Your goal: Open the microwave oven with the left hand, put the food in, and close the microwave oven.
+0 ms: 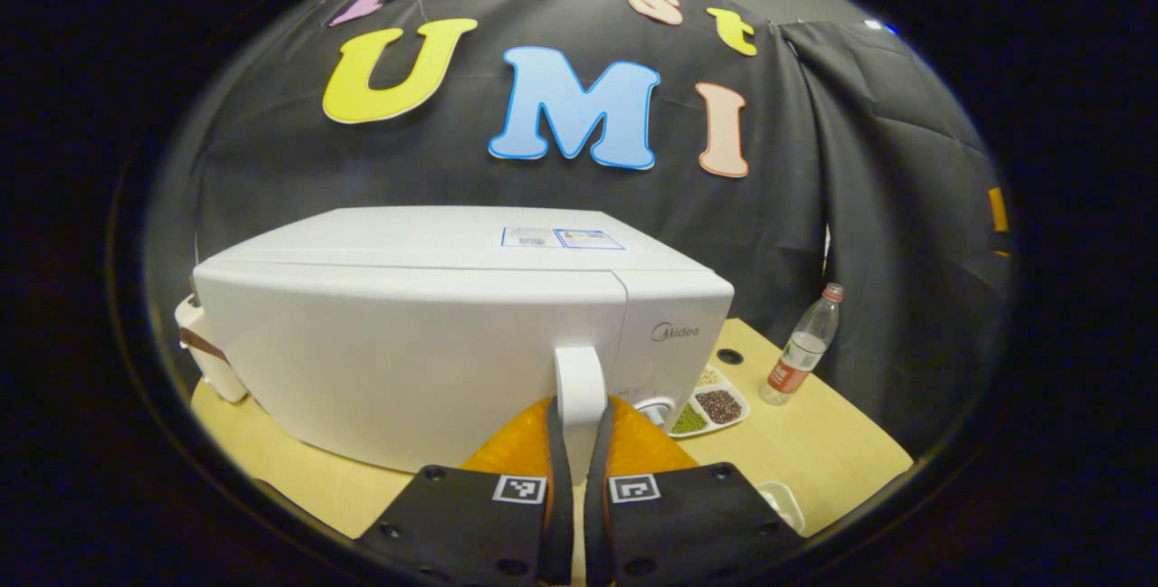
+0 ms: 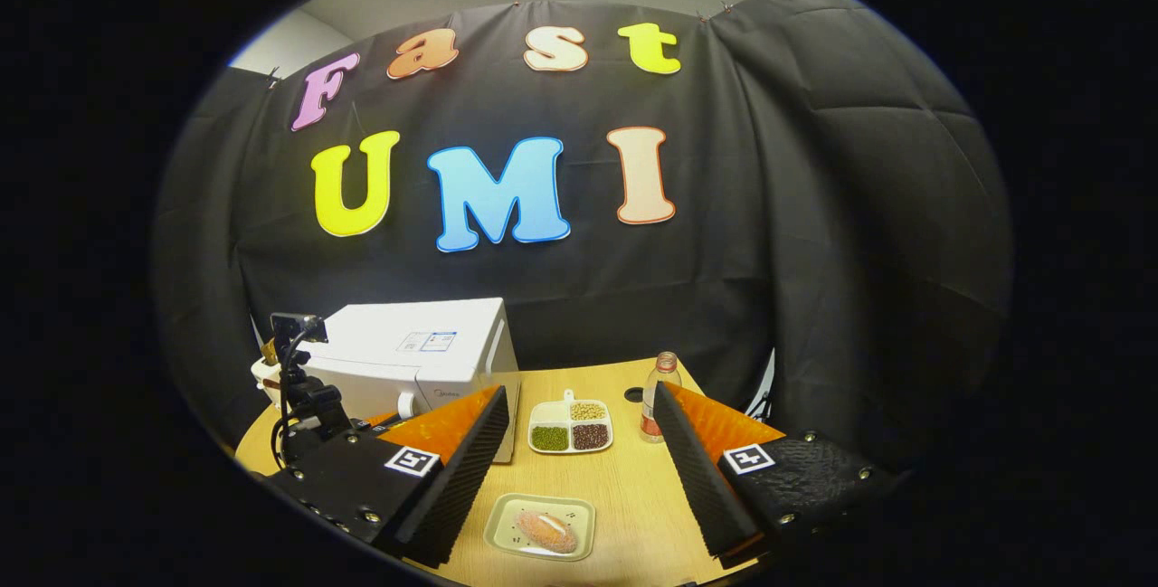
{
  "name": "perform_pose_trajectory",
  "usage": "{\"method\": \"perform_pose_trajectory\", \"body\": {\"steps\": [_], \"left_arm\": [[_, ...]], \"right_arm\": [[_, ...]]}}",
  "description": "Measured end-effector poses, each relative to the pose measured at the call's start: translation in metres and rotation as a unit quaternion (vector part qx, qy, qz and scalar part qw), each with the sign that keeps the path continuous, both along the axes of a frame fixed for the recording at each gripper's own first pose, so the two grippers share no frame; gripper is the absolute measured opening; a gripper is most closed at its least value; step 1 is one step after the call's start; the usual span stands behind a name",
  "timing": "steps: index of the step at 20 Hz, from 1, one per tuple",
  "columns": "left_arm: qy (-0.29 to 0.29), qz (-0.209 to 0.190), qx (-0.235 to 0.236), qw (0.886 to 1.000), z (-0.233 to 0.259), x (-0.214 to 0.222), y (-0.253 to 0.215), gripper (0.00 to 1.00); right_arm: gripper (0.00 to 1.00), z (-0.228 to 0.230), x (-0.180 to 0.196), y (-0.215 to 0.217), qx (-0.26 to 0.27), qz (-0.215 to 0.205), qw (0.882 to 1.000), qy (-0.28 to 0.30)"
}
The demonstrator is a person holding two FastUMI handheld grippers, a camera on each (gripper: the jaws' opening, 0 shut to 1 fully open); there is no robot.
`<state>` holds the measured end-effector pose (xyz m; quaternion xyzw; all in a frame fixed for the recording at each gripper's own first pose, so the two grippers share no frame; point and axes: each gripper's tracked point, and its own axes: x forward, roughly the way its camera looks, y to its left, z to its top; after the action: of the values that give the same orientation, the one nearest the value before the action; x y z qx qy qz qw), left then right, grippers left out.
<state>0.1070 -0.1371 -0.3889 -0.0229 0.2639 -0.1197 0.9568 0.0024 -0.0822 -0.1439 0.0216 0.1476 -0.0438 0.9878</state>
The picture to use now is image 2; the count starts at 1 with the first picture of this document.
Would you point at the orange breaded bun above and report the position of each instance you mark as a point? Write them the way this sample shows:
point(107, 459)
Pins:
point(546, 533)

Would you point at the white microwave oven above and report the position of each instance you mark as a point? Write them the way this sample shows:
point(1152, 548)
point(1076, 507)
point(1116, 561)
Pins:
point(407, 343)

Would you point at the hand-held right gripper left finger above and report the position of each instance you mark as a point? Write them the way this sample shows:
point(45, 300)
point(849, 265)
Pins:
point(457, 478)

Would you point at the white divided dish of beans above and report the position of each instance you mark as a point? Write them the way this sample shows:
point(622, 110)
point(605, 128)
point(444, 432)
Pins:
point(570, 429)

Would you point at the brown bread slice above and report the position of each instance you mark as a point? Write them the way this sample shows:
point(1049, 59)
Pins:
point(269, 352)

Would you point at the clear bottle with red label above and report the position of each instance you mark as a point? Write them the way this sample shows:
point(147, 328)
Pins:
point(659, 402)

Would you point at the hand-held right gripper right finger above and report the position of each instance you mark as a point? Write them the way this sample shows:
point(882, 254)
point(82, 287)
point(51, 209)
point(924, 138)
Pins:
point(701, 487)

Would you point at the white toaster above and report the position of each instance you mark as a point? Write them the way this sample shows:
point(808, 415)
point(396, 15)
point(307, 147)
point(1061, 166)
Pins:
point(264, 383)

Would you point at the pale green rectangular plate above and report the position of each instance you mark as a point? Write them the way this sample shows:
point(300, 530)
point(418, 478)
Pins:
point(507, 528)

